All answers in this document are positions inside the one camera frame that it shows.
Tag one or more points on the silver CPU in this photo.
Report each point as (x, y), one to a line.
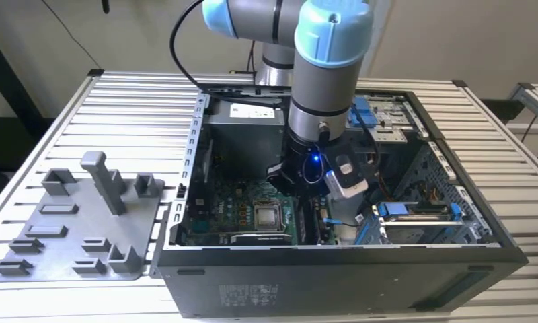
(268, 217)

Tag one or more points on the grey power supply unit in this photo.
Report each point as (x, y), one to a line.
(244, 148)

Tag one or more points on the green motherboard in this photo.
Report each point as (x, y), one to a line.
(234, 202)

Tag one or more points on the black graphics card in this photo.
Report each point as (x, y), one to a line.
(260, 238)

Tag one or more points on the blue disk carrier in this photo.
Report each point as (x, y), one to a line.
(363, 116)

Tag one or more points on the grey metal drive cage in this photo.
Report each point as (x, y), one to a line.
(391, 134)

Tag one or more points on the hard disk in blue carrier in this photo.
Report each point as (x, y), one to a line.
(395, 209)

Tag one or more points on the black PC case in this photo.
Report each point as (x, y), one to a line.
(296, 286)

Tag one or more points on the black table corner cap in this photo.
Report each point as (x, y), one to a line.
(96, 72)
(459, 83)

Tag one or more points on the grey parts rack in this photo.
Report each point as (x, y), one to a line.
(86, 215)

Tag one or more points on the black block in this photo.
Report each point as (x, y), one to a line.
(503, 109)

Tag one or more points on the metal side table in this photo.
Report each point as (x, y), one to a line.
(536, 97)

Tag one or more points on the CPU socket frame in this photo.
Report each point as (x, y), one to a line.
(270, 203)

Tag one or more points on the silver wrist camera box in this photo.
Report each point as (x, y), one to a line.
(348, 185)

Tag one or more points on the black wall antenna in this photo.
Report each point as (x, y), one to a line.
(106, 6)

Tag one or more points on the black stand post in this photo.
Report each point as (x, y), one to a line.
(4, 74)

